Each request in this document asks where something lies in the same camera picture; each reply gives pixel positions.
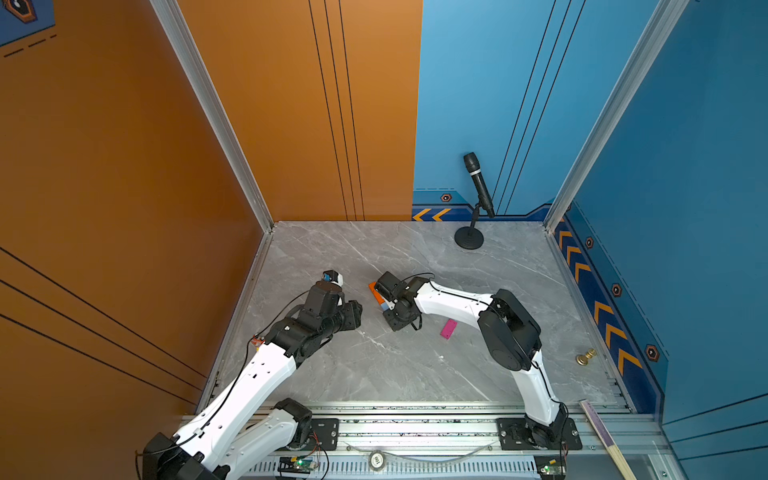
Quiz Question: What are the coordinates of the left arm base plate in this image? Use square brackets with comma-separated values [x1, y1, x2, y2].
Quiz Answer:
[283, 418, 340, 452]

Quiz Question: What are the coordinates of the pink building block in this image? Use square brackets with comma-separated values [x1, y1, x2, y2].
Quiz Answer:
[440, 319, 458, 340]

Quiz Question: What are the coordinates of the folded hand fan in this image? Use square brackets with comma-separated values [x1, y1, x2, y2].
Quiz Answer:
[579, 400, 637, 480]

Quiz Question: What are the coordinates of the aluminium corner post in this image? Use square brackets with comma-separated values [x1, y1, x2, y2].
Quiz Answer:
[149, 0, 274, 234]
[543, 0, 689, 234]

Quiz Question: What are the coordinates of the green circuit board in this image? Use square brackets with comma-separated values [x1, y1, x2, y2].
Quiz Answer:
[534, 456, 566, 480]
[276, 457, 320, 479]

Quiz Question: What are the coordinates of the aluminium corner post left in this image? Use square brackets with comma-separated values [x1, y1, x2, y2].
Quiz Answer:
[149, 0, 274, 234]

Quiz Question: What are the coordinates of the brass bell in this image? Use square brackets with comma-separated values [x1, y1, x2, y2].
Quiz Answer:
[575, 348, 597, 366]

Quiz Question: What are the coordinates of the round silver disc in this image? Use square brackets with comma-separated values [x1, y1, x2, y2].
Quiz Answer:
[368, 451, 386, 472]

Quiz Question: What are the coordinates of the black microphone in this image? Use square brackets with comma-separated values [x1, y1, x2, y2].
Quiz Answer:
[463, 152, 496, 218]

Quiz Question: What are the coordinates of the right green circuit board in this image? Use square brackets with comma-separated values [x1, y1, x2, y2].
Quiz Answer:
[534, 456, 566, 480]

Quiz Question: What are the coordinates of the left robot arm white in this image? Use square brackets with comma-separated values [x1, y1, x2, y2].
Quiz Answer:
[135, 270, 362, 480]

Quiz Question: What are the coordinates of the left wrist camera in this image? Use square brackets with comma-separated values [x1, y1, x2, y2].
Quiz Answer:
[323, 270, 344, 287]

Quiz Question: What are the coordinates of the left green circuit board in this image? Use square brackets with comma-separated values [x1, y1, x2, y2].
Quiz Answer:
[276, 457, 320, 479]

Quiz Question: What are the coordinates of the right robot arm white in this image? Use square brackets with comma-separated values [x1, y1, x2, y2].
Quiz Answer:
[373, 271, 569, 449]

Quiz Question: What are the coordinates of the orange building block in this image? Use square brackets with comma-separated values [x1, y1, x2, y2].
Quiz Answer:
[368, 282, 385, 305]

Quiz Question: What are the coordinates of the black microphone stand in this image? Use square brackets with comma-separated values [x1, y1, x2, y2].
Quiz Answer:
[454, 203, 484, 250]

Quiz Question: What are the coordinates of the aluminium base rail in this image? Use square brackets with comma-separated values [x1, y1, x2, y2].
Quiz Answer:
[167, 400, 685, 480]

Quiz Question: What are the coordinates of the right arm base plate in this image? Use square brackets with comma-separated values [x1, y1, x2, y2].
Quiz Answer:
[495, 417, 583, 452]

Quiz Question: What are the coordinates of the aluminium corner post right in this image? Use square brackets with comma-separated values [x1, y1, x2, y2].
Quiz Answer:
[543, 0, 689, 234]

